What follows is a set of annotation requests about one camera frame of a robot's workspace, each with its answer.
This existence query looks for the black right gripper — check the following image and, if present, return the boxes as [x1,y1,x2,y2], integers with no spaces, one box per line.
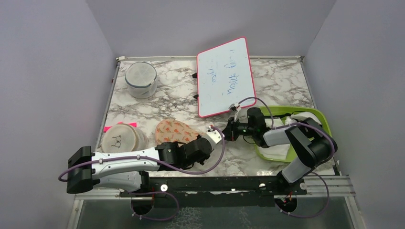
[221,116,256,141]

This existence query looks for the floral mesh laundry bag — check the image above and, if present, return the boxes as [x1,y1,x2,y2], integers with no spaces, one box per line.
[155,119,201,145]

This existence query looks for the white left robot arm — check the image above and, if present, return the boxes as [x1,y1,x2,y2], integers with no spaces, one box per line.
[58,135,221,196]

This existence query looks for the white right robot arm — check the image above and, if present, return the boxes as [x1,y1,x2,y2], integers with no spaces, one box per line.
[222,107,338,194]

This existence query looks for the beige cylindrical mesh laundry bag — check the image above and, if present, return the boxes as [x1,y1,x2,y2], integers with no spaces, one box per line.
[100,125,148,153]

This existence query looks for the white cylindrical mesh bag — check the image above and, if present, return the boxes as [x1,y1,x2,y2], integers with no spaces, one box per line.
[125,62,157,99]

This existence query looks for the green plastic tray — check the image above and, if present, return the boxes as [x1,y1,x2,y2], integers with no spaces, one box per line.
[255,105,332,163]

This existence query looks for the pink framed whiteboard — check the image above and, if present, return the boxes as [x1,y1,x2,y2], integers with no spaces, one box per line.
[196,37,256,118]

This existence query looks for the pink sticky note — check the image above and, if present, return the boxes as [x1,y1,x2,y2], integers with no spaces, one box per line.
[103,122,138,133]

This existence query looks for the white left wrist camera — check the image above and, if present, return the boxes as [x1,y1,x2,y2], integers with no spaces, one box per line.
[203,130,223,148]

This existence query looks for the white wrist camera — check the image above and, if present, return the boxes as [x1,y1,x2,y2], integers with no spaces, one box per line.
[203,130,223,148]
[229,103,242,122]

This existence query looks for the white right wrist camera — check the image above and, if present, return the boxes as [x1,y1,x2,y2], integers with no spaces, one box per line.
[229,103,242,122]

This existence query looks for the black mounting rail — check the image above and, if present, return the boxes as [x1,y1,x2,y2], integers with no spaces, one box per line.
[119,176,307,208]

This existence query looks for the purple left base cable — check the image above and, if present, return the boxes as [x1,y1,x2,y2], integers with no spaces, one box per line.
[130,189,181,221]

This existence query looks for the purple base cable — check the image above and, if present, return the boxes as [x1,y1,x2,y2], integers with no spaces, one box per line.
[274,172,330,219]
[130,189,181,221]

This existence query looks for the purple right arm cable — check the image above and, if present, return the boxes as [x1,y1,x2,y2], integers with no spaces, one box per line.
[237,96,336,162]

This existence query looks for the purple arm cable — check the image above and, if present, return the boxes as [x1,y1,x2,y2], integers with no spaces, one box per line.
[58,125,226,183]
[237,96,336,162]

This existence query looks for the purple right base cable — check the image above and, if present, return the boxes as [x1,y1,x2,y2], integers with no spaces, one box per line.
[274,172,330,219]

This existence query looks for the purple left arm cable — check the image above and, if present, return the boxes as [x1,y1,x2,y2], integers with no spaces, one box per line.
[58,125,226,183]

